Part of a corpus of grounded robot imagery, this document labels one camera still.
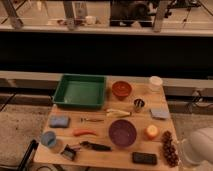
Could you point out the purple bowl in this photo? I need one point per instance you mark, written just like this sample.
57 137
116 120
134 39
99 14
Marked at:
122 133

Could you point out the blue-grey sponge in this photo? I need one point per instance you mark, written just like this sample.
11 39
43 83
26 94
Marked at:
159 113

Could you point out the small metal spoon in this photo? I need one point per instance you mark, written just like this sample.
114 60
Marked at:
91 120

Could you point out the dark red grape bunch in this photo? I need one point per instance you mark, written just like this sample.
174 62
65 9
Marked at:
169 150

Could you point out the black rectangular remote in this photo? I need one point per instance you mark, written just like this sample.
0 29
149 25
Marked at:
144 158

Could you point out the black handled tool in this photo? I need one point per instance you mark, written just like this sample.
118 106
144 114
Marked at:
95 146

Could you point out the orange round fruit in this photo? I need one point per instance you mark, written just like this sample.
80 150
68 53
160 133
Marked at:
151 132

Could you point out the small metal cup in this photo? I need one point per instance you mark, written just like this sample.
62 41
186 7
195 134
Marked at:
138 104

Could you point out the wooden board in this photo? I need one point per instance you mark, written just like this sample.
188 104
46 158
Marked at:
119 158

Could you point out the green plastic tray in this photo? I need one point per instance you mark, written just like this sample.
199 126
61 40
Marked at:
80 91

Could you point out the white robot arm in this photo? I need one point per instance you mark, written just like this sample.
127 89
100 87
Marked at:
198 146

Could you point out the blue cloth sponge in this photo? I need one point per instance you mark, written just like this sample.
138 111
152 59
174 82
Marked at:
59 121

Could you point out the orange bowl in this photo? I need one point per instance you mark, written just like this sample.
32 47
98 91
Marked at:
121 89

